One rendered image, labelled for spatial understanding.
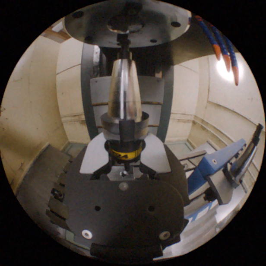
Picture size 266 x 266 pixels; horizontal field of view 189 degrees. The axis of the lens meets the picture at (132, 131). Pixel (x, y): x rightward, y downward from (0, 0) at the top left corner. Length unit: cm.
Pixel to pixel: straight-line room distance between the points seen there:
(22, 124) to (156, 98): 122
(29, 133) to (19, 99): 36
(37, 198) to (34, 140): 58
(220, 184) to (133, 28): 27
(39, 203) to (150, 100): 123
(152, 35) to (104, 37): 7
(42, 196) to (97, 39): 99
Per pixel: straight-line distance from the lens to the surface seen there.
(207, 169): 17
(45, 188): 95
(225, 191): 18
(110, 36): 16
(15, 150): 103
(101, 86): 54
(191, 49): 41
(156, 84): 55
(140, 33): 15
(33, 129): 109
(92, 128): 69
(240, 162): 20
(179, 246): 68
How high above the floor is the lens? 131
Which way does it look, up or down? 28 degrees down
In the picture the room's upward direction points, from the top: straight up
